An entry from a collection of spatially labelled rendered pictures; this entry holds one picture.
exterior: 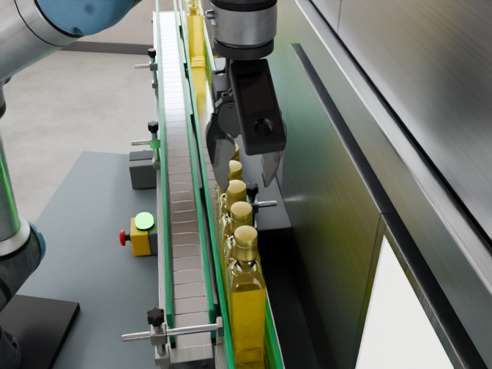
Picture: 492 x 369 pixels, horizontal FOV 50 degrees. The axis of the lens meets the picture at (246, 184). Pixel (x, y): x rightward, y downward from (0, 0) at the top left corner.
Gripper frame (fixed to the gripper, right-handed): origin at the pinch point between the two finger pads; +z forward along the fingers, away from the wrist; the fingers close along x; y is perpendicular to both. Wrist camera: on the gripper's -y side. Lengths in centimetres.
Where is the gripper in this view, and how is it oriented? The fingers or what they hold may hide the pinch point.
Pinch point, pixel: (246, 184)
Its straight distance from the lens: 72.4
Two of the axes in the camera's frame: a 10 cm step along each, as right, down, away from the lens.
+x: -9.9, 0.9, -1.3
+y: -1.6, -6.0, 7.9
